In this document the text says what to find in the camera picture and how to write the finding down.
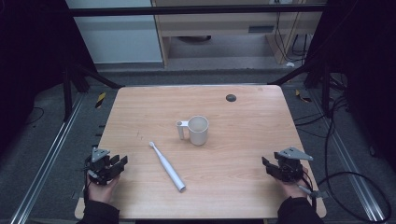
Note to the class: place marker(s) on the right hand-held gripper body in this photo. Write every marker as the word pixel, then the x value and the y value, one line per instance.
pixel 291 166

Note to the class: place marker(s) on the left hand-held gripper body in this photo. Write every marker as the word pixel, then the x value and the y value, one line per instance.
pixel 99 165

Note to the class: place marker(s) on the person's right hand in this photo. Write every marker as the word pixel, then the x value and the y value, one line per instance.
pixel 291 189

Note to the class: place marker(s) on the person's left hand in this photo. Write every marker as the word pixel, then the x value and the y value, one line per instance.
pixel 101 191

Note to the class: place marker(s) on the white electric toothbrush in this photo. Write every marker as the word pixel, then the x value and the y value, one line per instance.
pixel 166 166

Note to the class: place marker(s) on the black and yellow tape strip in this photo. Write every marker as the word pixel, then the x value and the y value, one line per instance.
pixel 302 97
pixel 100 99

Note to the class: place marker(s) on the black round table grommet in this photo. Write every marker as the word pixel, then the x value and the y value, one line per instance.
pixel 231 98

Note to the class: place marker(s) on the black metal stand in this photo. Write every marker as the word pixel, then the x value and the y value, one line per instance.
pixel 325 90
pixel 67 93

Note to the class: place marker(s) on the white cabinet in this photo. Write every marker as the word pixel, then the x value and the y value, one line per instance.
pixel 118 37

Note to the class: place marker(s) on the light wooden desk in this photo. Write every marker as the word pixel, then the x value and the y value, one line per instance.
pixel 214 25

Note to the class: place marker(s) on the aluminium floor rail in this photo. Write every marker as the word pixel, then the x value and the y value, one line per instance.
pixel 351 174
pixel 46 165

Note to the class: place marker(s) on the black horizontal frame bar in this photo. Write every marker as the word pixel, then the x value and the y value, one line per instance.
pixel 186 10

